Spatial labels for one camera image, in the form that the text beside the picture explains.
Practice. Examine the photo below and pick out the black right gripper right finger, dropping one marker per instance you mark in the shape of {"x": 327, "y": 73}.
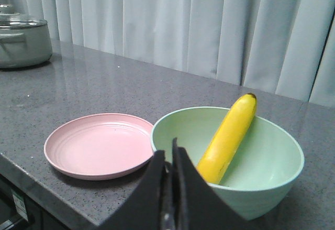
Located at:
{"x": 196, "y": 204}

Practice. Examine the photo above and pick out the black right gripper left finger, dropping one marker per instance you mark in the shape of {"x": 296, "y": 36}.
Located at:
{"x": 142, "y": 209}

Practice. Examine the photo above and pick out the yellow banana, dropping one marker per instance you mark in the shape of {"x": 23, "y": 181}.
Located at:
{"x": 227, "y": 139}

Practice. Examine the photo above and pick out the pink plate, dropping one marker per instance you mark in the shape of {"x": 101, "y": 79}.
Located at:
{"x": 100, "y": 146}

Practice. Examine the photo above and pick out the green bowl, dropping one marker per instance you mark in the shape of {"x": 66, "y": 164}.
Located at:
{"x": 263, "y": 170}

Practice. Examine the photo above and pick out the black oven under counter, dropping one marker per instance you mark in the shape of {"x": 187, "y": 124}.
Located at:
{"x": 19, "y": 211}

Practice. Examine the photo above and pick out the white curtain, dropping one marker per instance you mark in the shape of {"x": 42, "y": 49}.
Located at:
{"x": 284, "y": 47}

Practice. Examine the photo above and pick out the grey pot with glass lid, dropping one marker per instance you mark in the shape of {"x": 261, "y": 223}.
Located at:
{"x": 25, "y": 39}

